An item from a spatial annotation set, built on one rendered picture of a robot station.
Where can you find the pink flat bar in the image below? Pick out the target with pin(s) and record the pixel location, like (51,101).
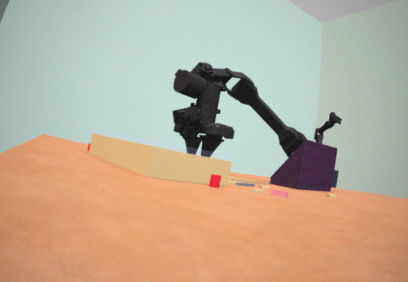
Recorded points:
(280,193)

